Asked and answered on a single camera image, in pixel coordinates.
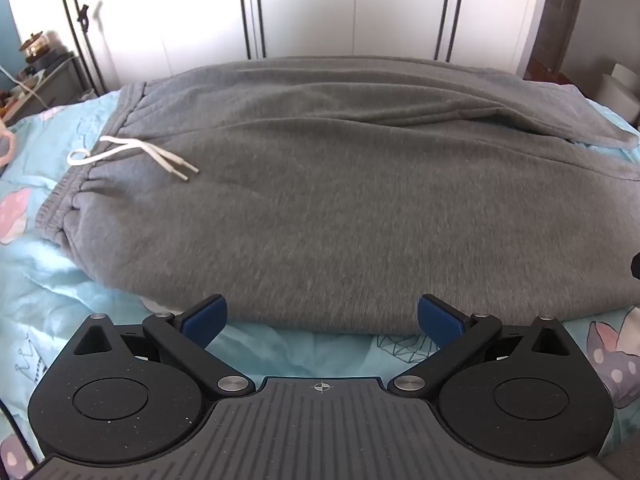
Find brown door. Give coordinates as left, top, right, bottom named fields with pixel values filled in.
left=520, top=0, right=591, bottom=81

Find light blue printed bedsheet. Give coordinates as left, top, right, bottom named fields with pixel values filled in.
left=0, top=87, right=640, bottom=466

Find white box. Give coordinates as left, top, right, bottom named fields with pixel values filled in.
left=595, top=62, right=640, bottom=127

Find grey drawstring pants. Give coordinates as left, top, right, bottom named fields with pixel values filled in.
left=35, top=55, right=640, bottom=336

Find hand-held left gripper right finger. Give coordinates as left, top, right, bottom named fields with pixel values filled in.
left=392, top=294, right=569, bottom=395

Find pink object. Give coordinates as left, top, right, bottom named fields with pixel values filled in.
left=0, top=127, right=17, bottom=167

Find white wardrobe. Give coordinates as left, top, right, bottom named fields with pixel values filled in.
left=5, top=0, right=556, bottom=96

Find glass teapot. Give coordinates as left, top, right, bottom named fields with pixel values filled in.
left=20, top=32, right=55, bottom=64

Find grey dresser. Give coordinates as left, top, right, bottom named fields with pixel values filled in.
left=0, top=52, right=96, bottom=121

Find white cable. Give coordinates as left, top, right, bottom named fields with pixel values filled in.
left=0, top=64, right=53, bottom=108

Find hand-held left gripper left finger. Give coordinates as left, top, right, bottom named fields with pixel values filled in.
left=72, top=294, right=255, bottom=395

